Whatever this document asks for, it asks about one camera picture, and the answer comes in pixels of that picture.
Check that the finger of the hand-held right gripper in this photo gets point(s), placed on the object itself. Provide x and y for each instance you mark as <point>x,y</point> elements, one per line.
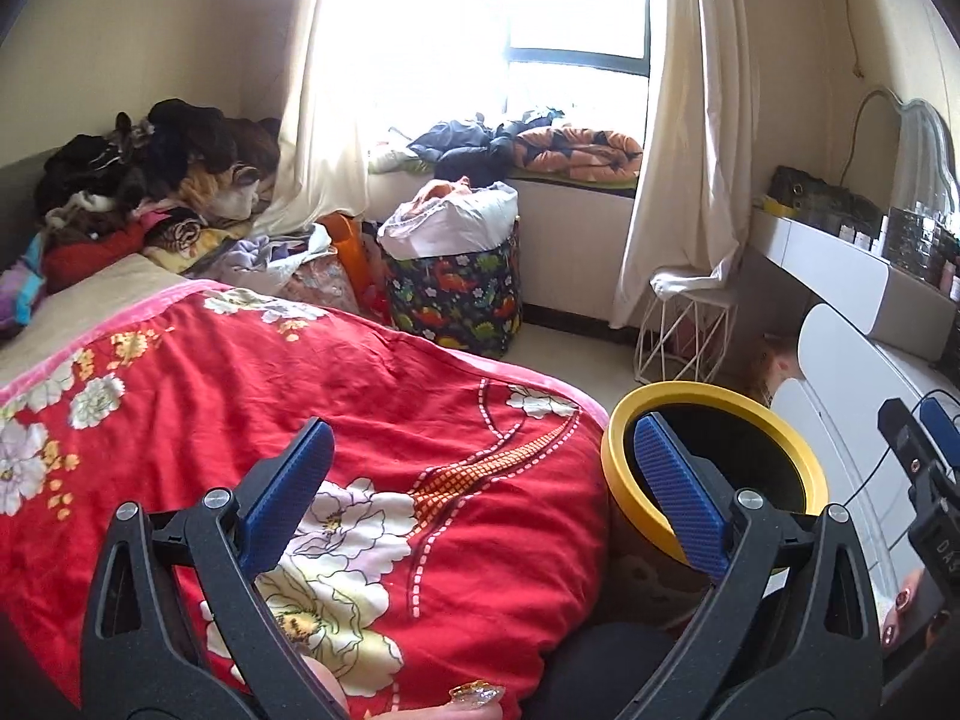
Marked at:
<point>907,442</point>
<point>943,424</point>

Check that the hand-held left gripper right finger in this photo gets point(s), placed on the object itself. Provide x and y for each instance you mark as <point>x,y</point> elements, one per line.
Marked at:
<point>679,495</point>

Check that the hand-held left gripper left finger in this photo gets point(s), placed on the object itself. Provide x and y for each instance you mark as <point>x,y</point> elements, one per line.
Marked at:
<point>289,495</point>

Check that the yellow rimmed black bin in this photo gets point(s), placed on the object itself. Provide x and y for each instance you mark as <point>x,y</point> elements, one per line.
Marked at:
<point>720,391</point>

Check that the person's right hand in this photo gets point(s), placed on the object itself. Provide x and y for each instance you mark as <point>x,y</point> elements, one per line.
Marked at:
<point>911,589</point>

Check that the person's left hand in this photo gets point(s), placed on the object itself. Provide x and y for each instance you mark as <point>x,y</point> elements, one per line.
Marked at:
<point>465,701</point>

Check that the red floral blanket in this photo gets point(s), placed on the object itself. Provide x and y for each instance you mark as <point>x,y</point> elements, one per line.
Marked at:
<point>225,390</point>

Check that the clear cosmetics organizer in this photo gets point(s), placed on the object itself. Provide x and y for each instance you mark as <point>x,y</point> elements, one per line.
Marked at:
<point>919,244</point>

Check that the person's leg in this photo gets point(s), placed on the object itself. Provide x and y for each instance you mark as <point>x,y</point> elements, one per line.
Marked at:
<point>600,675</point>

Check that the white vanity desk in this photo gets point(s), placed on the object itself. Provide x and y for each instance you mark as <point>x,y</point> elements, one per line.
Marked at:
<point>825,255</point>

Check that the row of small bottles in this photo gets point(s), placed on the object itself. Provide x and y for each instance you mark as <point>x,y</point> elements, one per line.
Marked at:
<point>862,234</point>

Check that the floral fabric bag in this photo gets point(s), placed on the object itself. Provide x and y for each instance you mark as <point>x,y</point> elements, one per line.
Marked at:
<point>322,289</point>

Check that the lavender cloth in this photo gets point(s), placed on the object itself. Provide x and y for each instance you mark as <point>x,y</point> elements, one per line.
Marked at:
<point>247,259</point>

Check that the orange bag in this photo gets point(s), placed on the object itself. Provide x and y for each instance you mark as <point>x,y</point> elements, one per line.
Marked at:
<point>345,247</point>

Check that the camouflage bag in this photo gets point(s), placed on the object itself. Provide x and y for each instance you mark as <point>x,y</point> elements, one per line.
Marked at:
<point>825,199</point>

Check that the dinosaur print laundry basket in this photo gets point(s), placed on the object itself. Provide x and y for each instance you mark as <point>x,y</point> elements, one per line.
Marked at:
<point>457,300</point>

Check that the arched vanity mirror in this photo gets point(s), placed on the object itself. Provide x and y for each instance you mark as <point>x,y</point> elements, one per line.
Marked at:
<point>930,157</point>

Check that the beige bed sheet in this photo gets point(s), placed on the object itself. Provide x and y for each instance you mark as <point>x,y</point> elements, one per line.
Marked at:
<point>97,307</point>

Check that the brown floral blanket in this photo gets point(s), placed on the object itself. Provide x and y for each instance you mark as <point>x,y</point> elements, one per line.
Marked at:
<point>187,236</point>

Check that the large white plastic bag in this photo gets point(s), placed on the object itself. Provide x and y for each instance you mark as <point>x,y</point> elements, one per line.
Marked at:
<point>450,229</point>

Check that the red cloth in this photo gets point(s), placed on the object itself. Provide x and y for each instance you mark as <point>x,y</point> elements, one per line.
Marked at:
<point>90,255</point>

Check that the orange pink cloth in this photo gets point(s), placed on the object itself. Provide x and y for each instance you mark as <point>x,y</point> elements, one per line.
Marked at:
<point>439,193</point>

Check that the purple striped bag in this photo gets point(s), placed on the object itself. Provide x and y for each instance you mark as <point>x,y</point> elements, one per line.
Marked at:
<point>19,292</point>

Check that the white green cloth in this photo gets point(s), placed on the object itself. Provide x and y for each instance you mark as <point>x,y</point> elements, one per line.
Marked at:
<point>394,159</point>

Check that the cream curtain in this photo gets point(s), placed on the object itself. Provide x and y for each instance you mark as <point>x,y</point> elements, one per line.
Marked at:
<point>690,127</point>
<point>322,127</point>

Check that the pile of dark clothes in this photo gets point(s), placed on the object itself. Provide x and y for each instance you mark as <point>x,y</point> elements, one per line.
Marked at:
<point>172,142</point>

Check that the dark blue jacket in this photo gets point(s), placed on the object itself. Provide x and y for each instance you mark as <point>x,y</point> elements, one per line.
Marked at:
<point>465,150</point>

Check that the grey headboard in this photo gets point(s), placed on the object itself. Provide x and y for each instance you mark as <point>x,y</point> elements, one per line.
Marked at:
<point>22,202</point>

